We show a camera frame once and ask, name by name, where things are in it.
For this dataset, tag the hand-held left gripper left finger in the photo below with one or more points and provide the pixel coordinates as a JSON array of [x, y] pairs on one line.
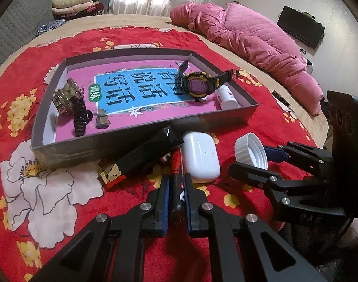
[[164, 199]]

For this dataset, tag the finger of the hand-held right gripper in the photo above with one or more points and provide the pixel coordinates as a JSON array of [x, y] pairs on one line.
[[275, 152], [246, 173]]

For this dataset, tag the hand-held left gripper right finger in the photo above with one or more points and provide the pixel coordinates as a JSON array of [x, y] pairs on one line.
[[188, 202]]

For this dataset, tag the white plastic screw cap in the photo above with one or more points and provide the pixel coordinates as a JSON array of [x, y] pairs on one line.
[[249, 149]]

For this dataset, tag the red and black pen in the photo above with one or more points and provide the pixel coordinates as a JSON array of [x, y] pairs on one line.
[[176, 167]]

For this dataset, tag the white pill bottle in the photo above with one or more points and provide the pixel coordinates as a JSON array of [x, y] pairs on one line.
[[226, 97]]

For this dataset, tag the grey cardboard box tray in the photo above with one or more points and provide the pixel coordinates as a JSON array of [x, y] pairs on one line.
[[79, 149]]

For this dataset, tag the black and yellow digital watch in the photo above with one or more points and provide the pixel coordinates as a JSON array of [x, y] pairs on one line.
[[198, 85]]

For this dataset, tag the black hair clip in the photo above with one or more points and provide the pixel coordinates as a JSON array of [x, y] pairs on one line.
[[80, 117]]

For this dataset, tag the red floral blanket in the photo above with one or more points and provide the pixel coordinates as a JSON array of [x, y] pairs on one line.
[[273, 123]]

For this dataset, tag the white earbuds case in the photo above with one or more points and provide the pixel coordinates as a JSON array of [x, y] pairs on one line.
[[201, 155]]

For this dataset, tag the black snack packet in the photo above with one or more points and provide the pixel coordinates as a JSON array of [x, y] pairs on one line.
[[143, 152]]

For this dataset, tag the pink book with blue label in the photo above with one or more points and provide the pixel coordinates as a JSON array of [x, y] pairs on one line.
[[155, 117]]

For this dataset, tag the small grey ribbon bow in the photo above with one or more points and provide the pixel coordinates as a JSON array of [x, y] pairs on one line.
[[102, 120]]

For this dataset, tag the pink quilted duvet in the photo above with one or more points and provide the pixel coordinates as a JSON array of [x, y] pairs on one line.
[[240, 32]]

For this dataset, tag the black flat television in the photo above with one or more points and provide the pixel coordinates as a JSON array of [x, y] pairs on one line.
[[299, 26]]

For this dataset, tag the pile of dark clothes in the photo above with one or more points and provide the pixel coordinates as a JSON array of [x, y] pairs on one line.
[[100, 4]]

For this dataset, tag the blue knitted cloth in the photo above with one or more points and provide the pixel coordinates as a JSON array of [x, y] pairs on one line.
[[49, 26]]

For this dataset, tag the stack of folded light clothes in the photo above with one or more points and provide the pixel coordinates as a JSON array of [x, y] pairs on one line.
[[73, 4]]

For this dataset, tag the grey quilted sofa cover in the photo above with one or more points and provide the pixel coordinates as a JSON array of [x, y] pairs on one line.
[[14, 26]]

